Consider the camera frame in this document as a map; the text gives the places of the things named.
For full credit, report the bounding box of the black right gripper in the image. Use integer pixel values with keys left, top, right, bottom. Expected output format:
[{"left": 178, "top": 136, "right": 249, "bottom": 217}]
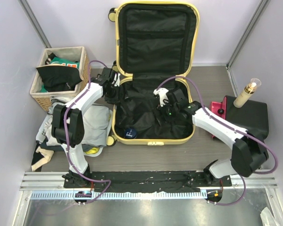
[{"left": 151, "top": 100, "right": 178, "bottom": 127}]

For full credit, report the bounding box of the light grey garment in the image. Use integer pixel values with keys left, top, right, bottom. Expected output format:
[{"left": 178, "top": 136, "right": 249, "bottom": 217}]
[{"left": 37, "top": 95, "right": 113, "bottom": 149}]

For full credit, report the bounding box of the dark blue round jar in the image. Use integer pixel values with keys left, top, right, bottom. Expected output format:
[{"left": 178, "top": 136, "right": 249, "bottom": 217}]
[{"left": 124, "top": 128, "right": 137, "bottom": 139}]

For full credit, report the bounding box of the pink drawer tray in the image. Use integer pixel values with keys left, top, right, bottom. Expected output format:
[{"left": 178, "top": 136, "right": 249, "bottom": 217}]
[{"left": 209, "top": 97, "right": 228, "bottom": 140}]

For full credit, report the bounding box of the yellow-green garment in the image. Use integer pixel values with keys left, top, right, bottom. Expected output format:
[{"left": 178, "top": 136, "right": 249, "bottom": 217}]
[{"left": 85, "top": 147, "right": 100, "bottom": 154}]

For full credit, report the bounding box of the yellow hard-shell suitcase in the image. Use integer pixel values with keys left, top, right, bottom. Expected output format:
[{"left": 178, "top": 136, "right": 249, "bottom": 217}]
[{"left": 108, "top": 0, "right": 200, "bottom": 145}]

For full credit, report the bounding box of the beige cosmetic bottle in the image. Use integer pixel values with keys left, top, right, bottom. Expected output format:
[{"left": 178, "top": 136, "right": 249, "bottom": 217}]
[{"left": 233, "top": 78, "right": 261, "bottom": 108}]

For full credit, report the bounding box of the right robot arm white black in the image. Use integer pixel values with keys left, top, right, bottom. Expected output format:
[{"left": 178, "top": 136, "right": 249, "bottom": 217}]
[{"left": 153, "top": 88, "right": 269, "bottom": 186}]

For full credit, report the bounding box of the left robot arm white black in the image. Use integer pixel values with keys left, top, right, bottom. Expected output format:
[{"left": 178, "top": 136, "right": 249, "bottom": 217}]
[{"left": 51, "top": 67, "right": 119, "bottom": 188}]

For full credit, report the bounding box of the woven wicker laundry basket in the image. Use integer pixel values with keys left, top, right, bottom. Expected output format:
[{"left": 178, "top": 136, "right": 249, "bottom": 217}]
[{"left": 30, "top": 46, "right": 89, "bottom": 112}]

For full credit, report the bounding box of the black garment in basket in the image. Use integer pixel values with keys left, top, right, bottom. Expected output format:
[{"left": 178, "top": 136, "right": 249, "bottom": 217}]
[{"left": 36, "top": 64, "right": 83, "bottom": 92}]

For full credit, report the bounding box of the dark folded garment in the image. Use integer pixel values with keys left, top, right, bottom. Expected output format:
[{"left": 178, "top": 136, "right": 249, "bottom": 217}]
[{"left": 82, "top": 144, "right": 93, "bottom": 152}]

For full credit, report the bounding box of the green printed garment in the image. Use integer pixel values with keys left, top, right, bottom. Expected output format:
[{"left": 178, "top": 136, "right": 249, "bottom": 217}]
[{"left": 50, "top": 57, "right": 80, "bottom": 69}]

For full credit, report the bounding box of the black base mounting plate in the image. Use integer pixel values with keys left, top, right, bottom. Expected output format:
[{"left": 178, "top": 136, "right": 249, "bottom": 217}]
[{"left": 62, "top": 170, "right": 232, "bottom": 193}]

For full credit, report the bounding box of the black storage box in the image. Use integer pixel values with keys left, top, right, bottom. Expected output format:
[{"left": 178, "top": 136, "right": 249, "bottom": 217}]
[{"left": 222, "top": 96, "right": 269, "bottom": 139}]

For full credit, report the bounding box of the white perforated plastic basket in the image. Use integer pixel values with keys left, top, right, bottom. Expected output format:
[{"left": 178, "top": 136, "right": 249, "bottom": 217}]
[{"left": 36, "top": 110, "right": 114, "bottom": 157}]

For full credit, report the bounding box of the crumpled white plastic sheet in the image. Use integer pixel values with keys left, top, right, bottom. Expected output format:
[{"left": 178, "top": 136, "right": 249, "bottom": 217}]
[{"left": 260, "top": 207, "right": 279, "bottom": 226}]

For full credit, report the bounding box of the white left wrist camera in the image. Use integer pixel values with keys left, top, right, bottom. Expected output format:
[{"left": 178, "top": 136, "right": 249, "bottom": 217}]
[{"left": 112, "top": 73, "right": 120, "bottom": 87}]

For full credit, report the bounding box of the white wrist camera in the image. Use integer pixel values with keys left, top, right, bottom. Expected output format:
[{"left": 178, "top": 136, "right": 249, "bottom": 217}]
[
  {"left": 153, "top": 88, "right": 169, "bottom": 107},
  {"left": 112, "top": 73, "right": 120, "bottom": 87}
]

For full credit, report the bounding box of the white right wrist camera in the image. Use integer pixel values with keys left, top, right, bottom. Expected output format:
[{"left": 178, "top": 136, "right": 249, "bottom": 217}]
[{"left": 153, "top": 88, "right": 169, "bottom": 107}]

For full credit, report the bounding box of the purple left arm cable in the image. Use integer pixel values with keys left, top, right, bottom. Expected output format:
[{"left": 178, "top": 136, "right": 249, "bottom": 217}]
[{"left": 63, "top": 60, "right": 112, "bottom": 205}]

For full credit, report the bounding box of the white slotted cable duct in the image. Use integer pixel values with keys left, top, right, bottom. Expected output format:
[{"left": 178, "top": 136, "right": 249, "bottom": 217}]
[{"left": 31, "top": 190, "right": 207, "bottom": 201}]

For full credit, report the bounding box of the aluminium rail frame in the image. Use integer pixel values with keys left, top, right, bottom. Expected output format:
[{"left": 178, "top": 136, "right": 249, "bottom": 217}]
[{"left": 20, "top": 172, "right": 278, "bottom": 191}]

